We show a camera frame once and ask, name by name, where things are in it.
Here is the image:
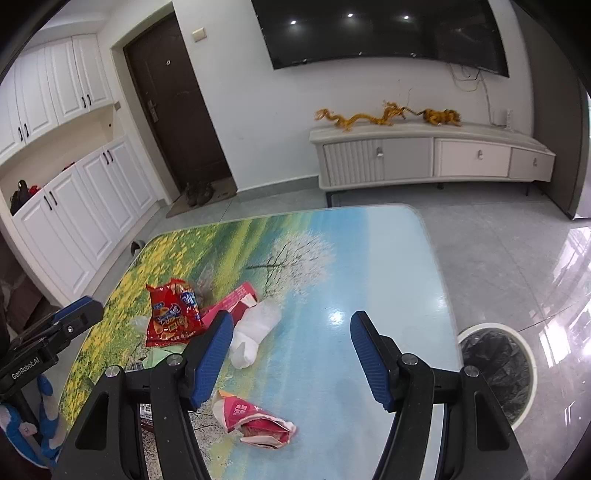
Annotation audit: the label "golden lion ornament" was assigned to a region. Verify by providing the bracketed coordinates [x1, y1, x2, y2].
[421, 108, 464, 127]

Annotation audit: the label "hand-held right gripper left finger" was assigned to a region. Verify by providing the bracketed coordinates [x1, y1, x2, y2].
[53, 310, 235, 480]

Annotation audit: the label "pink white wrapper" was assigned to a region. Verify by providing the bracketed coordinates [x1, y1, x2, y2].
[211, 389, 297, 448]

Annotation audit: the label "golden dragon ornament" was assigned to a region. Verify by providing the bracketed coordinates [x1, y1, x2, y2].
[315, 99, 407, 132]

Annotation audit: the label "white television cable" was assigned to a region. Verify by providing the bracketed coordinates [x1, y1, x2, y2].
[450, 64, 492, 125]

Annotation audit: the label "red snack bag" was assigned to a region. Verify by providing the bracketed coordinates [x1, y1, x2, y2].
[145, 278, 206, 348]

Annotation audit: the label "black wall television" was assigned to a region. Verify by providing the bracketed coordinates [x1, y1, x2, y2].
[252, 0, 509, 78]

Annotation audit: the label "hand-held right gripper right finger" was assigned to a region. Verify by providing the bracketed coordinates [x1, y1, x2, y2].
[349, 310, 532, 480]

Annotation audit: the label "green plastic packet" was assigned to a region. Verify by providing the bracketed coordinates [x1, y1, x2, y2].
[141, 342, 190, 370]

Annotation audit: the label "pink cardboard box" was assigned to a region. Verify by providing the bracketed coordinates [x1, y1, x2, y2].
[198, 281, 260, 326]

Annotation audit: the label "person's left hand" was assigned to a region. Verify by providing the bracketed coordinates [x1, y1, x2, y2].
[0, 376, 68, 469]

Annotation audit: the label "white printed packet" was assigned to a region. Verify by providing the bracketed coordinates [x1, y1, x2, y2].
[126, 360, 155, 430]

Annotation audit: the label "white trash bin black liner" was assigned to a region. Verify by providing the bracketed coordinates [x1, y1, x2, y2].
[456, 323, 539, 428]

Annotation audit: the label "dark bag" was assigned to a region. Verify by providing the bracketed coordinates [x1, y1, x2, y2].
[10, 181, 31, 215]

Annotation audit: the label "white television stand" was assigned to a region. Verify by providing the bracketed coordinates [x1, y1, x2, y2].
[309, 121, 556, 197]

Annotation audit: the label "white upper wall cabinets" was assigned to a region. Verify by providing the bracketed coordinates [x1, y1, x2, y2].
[0, 33, 114, 160]

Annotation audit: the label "dark brown entrance door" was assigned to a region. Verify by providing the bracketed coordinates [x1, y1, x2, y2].
[124, 11, 232, 197]

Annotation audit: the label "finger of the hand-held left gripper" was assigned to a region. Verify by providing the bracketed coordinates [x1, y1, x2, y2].
[9, 296, 105, 345]

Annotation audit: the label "white lower cabinets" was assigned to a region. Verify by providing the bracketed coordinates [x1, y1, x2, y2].
[10, 135, 160, 301]

